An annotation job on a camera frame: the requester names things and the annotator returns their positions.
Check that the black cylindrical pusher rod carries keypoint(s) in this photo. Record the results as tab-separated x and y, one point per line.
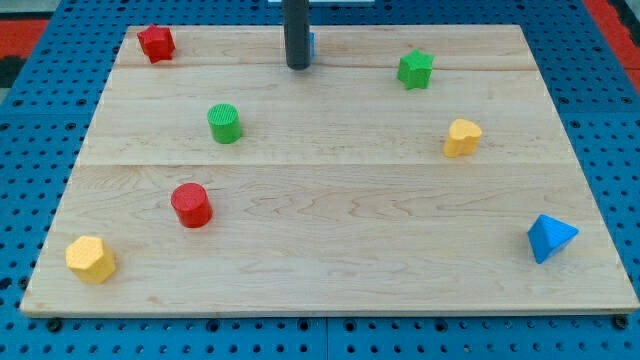
296	32

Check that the yellow hexagon block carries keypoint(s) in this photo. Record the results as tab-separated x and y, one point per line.
90	259

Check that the red cylinder block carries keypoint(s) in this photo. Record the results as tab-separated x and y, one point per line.
191	204

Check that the yellow heart block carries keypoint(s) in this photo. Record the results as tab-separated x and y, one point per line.
462	139

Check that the blue cube block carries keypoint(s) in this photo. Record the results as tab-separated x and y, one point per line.
312	44

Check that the blue pyramid block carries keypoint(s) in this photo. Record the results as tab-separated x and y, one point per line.
548	236

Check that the green star block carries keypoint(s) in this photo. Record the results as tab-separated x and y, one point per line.
415	69

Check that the red star block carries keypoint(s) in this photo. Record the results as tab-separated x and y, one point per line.
156	43

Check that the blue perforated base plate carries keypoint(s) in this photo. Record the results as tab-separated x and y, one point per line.
48	110

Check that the light wooden board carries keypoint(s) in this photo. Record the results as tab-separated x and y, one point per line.
337	200

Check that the green cylinder block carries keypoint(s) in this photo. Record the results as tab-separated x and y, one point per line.
224	123

